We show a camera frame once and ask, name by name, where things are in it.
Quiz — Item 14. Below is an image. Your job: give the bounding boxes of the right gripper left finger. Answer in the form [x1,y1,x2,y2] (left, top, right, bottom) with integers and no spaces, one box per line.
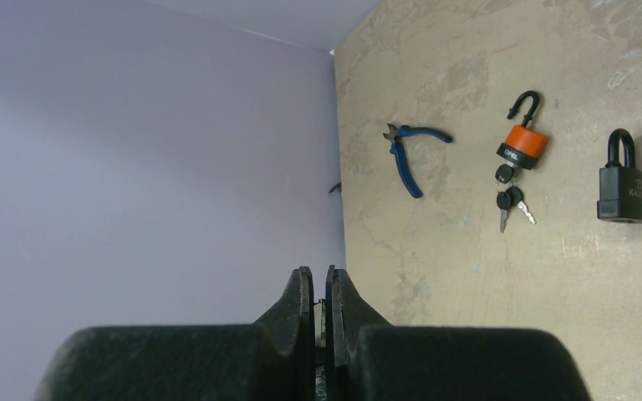
[255,266,315,400]

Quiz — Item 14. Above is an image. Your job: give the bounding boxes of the black tool at table edge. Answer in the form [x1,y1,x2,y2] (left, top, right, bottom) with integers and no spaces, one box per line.
[328,182,342,194]

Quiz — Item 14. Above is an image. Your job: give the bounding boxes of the blue handle pliers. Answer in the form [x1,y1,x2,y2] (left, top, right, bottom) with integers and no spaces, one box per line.
[383,123,454,199]

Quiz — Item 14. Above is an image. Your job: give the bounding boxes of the orange black padlock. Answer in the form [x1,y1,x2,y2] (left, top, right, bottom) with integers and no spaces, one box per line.
[497,90,549,170]

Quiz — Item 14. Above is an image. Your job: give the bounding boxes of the black key bunch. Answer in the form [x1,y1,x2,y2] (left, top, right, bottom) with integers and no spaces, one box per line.
[495,164,537,233]

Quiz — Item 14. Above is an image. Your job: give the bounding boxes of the single black key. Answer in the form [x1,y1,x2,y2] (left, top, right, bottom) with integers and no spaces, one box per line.
[313,299,328,401]

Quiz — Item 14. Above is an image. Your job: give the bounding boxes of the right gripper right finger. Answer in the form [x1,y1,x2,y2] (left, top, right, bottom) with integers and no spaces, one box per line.
[324,265,390,400]

